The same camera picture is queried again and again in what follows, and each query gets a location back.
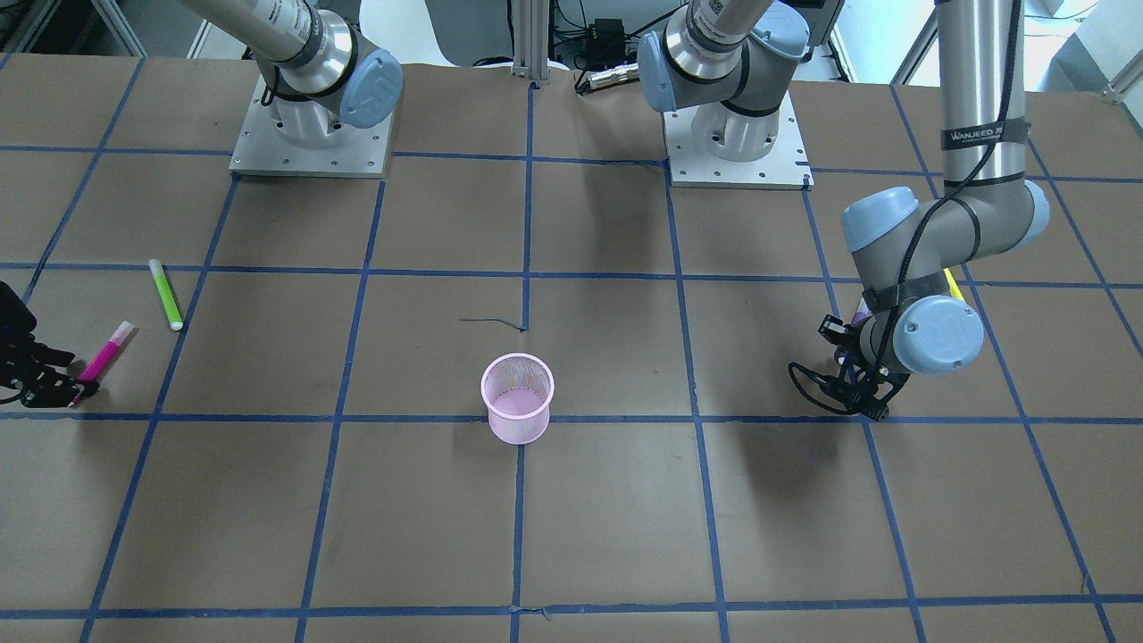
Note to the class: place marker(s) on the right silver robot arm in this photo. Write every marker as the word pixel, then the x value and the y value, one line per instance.
pixel 307 54

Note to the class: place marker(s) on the pink pen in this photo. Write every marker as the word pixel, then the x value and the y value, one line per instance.
pixel 90 378

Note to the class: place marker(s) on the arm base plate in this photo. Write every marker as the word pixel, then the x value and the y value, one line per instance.
pixel 711 147
pixel 304 140

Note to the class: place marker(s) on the pink mesh cup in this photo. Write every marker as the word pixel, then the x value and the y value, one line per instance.
pixel 517 390

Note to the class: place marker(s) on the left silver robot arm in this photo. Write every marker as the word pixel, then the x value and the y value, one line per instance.
pixel 732 61

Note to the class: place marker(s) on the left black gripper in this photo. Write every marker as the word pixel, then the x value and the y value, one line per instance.
pixel 834 332

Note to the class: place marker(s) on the green pen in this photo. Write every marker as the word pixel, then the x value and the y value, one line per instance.
pixel 167 296

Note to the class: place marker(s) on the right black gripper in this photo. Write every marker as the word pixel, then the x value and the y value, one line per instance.
pixel 15 323

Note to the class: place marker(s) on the purple pen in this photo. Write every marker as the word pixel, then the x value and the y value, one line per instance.
pixel 861 312

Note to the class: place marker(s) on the yellow pen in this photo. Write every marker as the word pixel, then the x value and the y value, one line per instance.
pixel 953 287

